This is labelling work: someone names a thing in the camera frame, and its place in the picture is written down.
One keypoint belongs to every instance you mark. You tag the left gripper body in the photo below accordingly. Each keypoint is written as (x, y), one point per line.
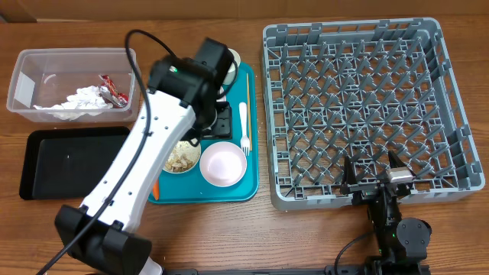
(222, 125)

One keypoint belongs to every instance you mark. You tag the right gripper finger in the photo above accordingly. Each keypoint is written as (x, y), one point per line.
(394, 160)
(349, 177)

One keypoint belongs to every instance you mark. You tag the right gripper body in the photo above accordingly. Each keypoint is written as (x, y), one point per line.
(363, 193)

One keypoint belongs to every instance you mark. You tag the peanuts and rice leftovers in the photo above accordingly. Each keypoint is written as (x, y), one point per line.
(179, 158)

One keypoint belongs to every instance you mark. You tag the white bowl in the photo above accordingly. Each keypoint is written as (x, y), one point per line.
(185, 158)

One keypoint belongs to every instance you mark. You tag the white paper cup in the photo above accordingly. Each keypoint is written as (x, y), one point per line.
(234, 68)

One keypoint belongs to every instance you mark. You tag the orange carrot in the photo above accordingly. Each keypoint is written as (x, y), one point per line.
(156, 190)

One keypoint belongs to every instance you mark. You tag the red snack wrapper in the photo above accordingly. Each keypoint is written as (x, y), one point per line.
(110, 94)

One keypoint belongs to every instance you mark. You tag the white napkin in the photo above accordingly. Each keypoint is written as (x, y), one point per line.
(87, 98)

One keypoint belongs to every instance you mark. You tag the large white plate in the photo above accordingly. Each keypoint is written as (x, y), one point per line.
(220, 99)

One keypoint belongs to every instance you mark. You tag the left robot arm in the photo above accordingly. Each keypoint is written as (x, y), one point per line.
(179, 102)

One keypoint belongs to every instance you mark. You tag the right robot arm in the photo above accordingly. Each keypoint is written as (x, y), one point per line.
(402, 242)

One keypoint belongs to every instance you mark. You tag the grey dishwasher rack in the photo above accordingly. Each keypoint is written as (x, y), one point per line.
(360, 90)

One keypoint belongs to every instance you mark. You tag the white plastic fork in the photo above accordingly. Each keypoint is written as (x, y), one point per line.
(244, 142)

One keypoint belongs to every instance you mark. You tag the wooden chopstick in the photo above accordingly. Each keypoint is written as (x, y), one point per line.
(249, 111)

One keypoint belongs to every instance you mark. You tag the teal serving tray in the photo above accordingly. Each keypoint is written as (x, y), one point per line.
(191, 186)

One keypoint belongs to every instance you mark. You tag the clear plastic bin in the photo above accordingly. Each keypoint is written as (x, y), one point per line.
(45, 77)

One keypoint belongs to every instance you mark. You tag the black tray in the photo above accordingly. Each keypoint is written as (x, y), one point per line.
(68, 163)

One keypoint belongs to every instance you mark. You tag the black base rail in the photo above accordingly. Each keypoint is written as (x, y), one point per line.
(328, 270)

